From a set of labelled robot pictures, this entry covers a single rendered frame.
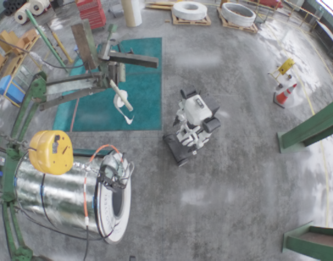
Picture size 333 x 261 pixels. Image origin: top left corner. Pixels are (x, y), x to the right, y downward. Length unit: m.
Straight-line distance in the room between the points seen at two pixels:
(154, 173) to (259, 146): 2.07
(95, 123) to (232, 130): 2.71
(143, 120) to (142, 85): 0.83
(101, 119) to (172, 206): 2.13
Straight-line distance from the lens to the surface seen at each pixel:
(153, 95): 3.22
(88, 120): 3.38
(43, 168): 0.68
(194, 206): 2.71
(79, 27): 1.05
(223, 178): 2.82
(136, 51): 4.24
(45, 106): 1.59
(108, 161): 1.34
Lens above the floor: 2.66
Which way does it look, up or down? 69 degrees down
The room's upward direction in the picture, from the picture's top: 4 degrees counter-clockwise
